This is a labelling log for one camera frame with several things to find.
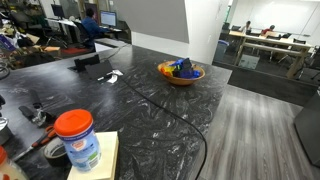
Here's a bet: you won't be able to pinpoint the cream jar orange lid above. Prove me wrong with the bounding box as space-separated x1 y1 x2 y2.
0 145 30 180

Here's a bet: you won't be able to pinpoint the wipes canister orange lid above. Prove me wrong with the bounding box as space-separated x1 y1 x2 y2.
53 108 103 173

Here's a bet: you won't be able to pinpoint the black metal clip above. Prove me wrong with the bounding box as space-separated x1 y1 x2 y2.
18 89 57 128

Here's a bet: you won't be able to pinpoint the tan cardboard box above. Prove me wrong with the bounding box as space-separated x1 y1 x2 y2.
42 45 62 58

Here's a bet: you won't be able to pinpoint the black tape roll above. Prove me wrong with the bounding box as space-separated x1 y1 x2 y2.
42 136 73 169

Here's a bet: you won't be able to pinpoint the black office chair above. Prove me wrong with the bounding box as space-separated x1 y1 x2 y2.
71 20 96 52

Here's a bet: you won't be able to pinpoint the dark computer monitor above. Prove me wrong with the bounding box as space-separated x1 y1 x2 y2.
50 3 66 20

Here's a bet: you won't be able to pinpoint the white paper tag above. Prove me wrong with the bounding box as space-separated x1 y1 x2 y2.
97 69 124 85

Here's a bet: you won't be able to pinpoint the person in blue shirt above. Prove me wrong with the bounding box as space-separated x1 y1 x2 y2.
81 8 112 48

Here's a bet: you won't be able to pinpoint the pale wooden block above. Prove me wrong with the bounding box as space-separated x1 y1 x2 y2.
66 130 120 180

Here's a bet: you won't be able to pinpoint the lit computer monitor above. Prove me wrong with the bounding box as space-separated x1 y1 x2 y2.
99 10 118 29

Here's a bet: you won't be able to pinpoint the yellow toy block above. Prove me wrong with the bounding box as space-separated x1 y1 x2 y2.
159 64 177 78

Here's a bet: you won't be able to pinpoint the blue toy block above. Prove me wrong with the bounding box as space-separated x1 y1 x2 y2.
169 58 186 68
179 69 202 80

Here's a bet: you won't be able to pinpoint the wooden bowl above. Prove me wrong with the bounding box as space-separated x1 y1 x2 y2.
157 60 206 87

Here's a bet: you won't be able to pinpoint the dark toy block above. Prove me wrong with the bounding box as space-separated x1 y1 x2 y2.
172 57 194 79

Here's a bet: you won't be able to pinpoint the blue waste bin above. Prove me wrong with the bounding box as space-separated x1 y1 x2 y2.
214 39 231 64

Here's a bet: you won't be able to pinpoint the grey box under table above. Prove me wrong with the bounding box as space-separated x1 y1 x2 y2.
238 53 261 71

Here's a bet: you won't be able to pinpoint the person in white top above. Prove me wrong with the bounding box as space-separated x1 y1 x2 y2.
240 19 253 35

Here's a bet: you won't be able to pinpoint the person in red shirt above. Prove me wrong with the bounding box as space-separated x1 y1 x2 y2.
260 24 276 36

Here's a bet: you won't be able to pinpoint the long wooden table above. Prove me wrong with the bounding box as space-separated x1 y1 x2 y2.
228 29 313 80

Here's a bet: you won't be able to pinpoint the black meeting chair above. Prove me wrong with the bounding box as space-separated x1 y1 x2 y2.
292 37 308 46

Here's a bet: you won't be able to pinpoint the black cabinet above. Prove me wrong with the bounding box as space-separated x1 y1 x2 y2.
293 89 320 168

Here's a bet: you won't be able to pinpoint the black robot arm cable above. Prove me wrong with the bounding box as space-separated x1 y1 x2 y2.
0 60 11 81

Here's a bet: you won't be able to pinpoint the orange handled scissors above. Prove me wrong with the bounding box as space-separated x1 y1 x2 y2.
12 124 58 163

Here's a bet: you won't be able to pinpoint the black table cable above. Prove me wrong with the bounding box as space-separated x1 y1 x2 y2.
99 43 208 180

